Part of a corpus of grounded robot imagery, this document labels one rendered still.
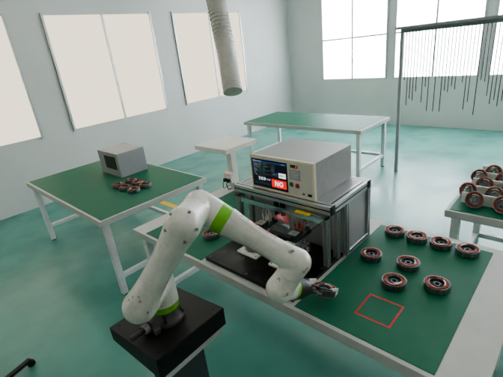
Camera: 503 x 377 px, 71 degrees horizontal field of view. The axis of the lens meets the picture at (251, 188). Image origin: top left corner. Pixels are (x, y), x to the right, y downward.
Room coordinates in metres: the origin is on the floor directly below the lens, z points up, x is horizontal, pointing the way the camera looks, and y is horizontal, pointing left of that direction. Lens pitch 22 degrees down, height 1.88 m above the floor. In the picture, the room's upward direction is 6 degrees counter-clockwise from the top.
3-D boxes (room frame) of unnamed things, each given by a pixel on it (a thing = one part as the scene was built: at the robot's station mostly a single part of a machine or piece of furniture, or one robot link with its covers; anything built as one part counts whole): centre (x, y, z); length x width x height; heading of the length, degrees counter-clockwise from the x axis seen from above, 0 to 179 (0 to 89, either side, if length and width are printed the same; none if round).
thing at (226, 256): (1.74, -0.08, 0.76); 0.64 x 0.47 x 0.02; 45
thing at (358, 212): (1.78, -0.58, 0.91); 0.28 x 0.03 x 0.32; 135
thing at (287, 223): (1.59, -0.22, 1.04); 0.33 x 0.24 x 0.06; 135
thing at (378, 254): (1.63, -0.61, 0.77); 0.11 x 0.11 x 0.04
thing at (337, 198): (1.95, -0.29, 1.09); 0.68 x 0.44 x 0.05; 45
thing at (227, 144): (2.78, 0.16, 0.98); 0.37 x 0.35 x 0.46; 45
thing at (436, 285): (1.33, -0.81, 0.77); 0.11 x 0.11 x 0.04
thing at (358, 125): (5.47, -1.05, 0.38); 2.10 x 0.90 x 0.75; 45
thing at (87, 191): (3.55, 1.47, 0.38); 1.85 x 1.10 x 0.75; 45
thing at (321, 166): (1.94, -0.30, 1.22); 0.44 x 0.39 x 0.20; 45
